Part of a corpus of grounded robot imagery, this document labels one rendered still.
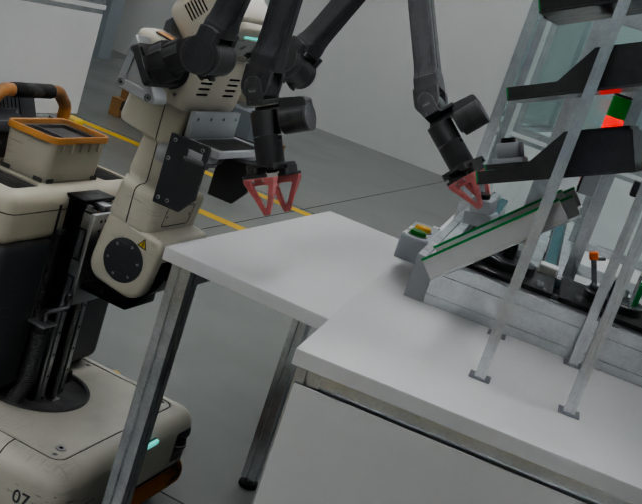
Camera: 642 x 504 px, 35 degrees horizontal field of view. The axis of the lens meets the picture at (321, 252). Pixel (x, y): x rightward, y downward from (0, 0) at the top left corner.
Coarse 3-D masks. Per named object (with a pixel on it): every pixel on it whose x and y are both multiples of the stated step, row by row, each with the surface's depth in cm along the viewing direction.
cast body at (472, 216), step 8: (488, 200) 217; (496, 200) 218; (472, 208) 218; (480, 208) 217; (488, 208) 216; (464, 216) 219; (472, 216) 218; (480, 216) 217; (488, 216) 216; (496, 216) 219; (472, 224) 219; (480, 224) 218
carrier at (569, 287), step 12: (564, 288) 231; (576, 288) 235; (588, 288) 229; (612, 288) 228; (636, 288) 222; (564, 300) 220; (576, 300) 223; (588, 300) 226; (624, 300) 229; (636, 300) 226; (600, 312) 219; (624, 312) 223; (636, 312) 224; (624, 324) 218; (636, 324) 219
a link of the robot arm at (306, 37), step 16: (336, 0) 239; (352, 0) 237; (320, 16) 240; (336, 16) 238; (304, 32) 240; (320, 32) 238; (336, 32) 241; (304, 48) 238; (320, 48) 241; (288, 64) 237
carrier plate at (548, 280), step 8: (472, 264) 224; (480, 264) 227; (488, 272) 224; (496, 272) 224; (504, 272) 227; (536, 272) 238; (504, 280) 223; (528, 280) 227; (536, 280) 229; (544, 280) 232; (552, 280) 235; (528, 288) 222; (536, 288) 222; (544, 288) 223; (552, 288) 227
